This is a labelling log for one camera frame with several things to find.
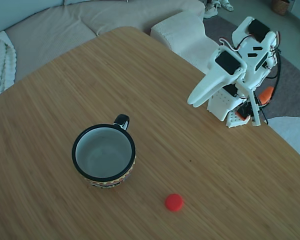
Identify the white textured ottoman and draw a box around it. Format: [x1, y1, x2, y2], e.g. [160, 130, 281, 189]
[149, 11, 225, 76]

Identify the woven basket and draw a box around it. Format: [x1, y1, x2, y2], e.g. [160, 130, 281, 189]
[271, 0, 291, 16]

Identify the white round rug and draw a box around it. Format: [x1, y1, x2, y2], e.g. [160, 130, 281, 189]
[263, 116, 300, 165]

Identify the patterned mug with black rim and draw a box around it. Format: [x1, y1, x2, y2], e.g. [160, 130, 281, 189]
[71, 113, 137, 190]

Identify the red bottle cap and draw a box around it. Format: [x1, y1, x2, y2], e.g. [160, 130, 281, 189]
[164, 193, 185, 213]

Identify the grey rug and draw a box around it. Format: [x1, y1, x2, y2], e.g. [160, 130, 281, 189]
[202, 17, 300, 121]

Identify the white sneaker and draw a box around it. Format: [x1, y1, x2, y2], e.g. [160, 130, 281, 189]
[218, 0, 235, 12]
[203, 1, 219, 19]

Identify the orange and black clamp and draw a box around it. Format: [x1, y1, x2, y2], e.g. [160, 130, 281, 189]
[234, 86, 275, 125]

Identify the white knitted blanket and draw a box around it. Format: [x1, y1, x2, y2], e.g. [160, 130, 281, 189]
[0, 31, 18, 102]

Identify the beige sofa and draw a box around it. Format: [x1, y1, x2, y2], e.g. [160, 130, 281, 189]
[0, 0, 206, 102]

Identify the black cable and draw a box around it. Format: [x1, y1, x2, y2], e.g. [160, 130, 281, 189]
[258, 47, 283, 125]

